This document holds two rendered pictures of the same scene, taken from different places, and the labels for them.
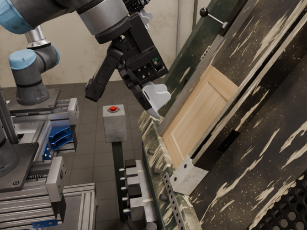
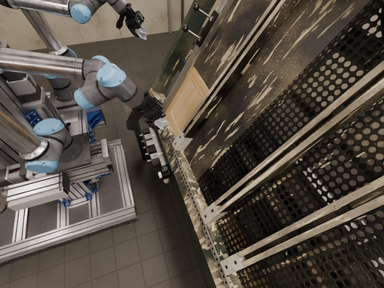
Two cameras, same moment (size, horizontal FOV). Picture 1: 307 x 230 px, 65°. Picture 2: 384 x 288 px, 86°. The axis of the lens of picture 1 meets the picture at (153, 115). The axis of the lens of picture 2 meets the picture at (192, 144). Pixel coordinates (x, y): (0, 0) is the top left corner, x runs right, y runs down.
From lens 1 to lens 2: 47 cm
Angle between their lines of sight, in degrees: 26
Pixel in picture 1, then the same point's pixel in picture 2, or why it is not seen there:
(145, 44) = (154, 106)
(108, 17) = (136, 103)
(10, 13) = (88, 106)
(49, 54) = not seen: hidden behind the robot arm
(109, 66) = (138, 117)
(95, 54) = not seen: hidden behind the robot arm
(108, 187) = (130, 139)
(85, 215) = (120, 161)
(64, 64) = (59, 25)
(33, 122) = (72, 111)
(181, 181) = (178, 145)
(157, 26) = not seen: outside the picture
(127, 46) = (145, 107)
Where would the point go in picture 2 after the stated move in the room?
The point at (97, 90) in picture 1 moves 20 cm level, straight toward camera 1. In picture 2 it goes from (132, 126) to (148, 167)
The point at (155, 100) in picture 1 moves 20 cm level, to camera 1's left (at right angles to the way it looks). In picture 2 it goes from (160, 124) to (111, 130)
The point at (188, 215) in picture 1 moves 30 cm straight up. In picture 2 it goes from (183, 162) to (184, 132)
